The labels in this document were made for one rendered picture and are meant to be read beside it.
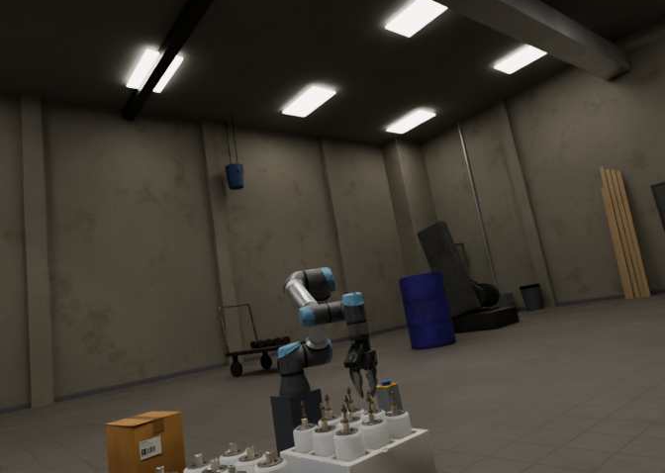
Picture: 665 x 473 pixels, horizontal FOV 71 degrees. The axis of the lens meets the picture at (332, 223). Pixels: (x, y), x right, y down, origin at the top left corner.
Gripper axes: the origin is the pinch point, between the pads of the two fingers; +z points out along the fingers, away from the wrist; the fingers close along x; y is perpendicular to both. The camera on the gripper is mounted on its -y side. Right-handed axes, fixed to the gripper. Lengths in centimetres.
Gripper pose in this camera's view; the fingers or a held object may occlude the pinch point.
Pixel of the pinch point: (366, 394)
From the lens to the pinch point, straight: 173.5
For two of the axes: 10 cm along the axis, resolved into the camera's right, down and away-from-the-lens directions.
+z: 1.6, 9.7, -1.9
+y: 4.0, 1.1, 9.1
